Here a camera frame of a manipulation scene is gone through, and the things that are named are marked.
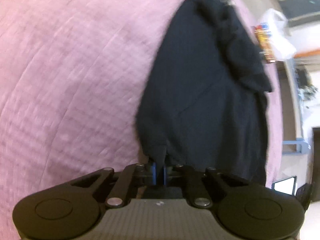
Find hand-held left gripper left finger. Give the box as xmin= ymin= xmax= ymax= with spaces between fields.
xmin=71 ymin=162 xmax=157 ymax=208

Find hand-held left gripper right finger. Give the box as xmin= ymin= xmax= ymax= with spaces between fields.
xmin=163 ymin=164 xmax=248 ymax=208

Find black hooded jacket white stripes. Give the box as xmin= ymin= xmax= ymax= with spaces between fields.
xmin=135 ymin=0 xmax=273 ymax=187

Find black framed white screen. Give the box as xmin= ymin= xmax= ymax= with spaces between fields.
xmin=271 ymin=176 xmax=313 ymax=210

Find blue plastic stool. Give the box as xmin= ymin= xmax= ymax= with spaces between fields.
xmin=282 ymin=137 xmax=311 ymax=153

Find cluttered side shelf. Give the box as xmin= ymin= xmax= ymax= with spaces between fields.
xmin=294 ymin=66 xmax=314 ymax=109

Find yellow red snack packet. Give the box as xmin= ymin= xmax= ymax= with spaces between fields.
xmin=254 ymin=26 xmax=277 ymax=64

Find white plastic bag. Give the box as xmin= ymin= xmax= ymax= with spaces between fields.
xmin=257 ymin=8 xmax=297 ymax=61

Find dark window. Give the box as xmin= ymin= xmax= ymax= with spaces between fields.
xmin=268 ymin=0 xmax=320 ymax=28

